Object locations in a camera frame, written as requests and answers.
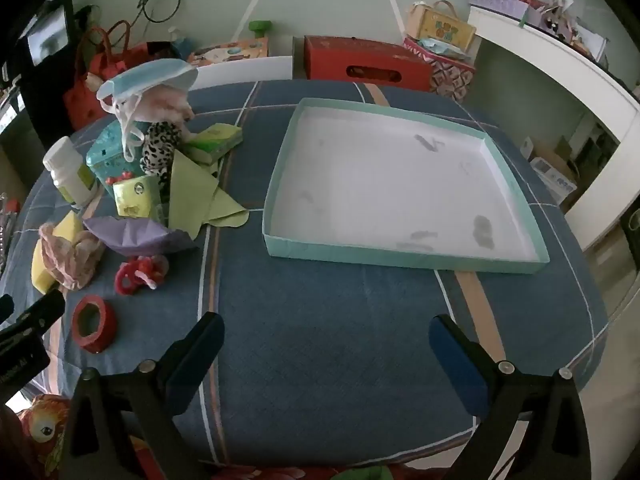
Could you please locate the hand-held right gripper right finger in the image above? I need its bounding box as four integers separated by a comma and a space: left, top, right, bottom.
428, 314, 593, 480

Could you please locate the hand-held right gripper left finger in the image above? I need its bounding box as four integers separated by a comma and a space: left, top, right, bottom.
59, 311, 226, 480

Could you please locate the yellow sponge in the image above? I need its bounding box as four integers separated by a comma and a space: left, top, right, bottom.
31, 210, 84, 293

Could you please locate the pink cloth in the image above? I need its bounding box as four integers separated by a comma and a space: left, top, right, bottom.
40, 222, 107, 291

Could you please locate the red tape roll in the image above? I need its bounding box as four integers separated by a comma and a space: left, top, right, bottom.
71, 296, 119, 353

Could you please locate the purple packet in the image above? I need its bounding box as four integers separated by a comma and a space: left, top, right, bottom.
82, 215, 197, 257

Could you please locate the small green tissue pack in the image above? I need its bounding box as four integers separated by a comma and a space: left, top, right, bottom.
112, 174, 162, 219

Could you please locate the teal tissue pack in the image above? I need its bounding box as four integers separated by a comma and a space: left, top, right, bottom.
86, 122, 147, 187

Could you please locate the shallow teal cardboard tray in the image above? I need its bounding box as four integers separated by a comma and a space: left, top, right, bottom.
262, 97, 551, 275

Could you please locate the pink plush toy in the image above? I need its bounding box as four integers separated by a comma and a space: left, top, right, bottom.
132, 84, 197, 137

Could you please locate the blue plaid bedsheet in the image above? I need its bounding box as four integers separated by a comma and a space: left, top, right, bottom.
0, 79, 609, 467

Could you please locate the white plastic bottle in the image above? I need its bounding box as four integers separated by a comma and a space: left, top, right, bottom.
42, 136, 99, 207

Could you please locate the light green cloth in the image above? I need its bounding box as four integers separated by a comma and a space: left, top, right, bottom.
167, 150, 250, 239

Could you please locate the leopard print cloth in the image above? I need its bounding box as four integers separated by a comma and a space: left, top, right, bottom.
139, 122, 184, 177

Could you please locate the red tote bag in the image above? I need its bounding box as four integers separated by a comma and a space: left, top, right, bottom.
64, 20, 153, 131

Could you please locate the blue face mask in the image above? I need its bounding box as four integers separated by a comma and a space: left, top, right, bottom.
97, 58, 198, 111

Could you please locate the black monitor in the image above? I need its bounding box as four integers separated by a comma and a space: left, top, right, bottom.
19, 0, 77, 67

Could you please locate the patterned gift box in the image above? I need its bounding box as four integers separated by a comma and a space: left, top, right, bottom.
404, 35, 477, 102

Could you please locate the soap dispenser bottle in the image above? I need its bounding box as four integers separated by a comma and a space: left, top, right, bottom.
167, 26, 195, 59

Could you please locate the white desk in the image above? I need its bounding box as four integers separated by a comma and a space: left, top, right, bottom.
467, 5, 640, 252

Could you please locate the red cardboard box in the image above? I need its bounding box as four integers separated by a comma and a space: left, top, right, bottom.
303, 35, 432, 92

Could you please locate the yellow gift bag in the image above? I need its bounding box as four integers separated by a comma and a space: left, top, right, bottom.
405, 1, 477, 52

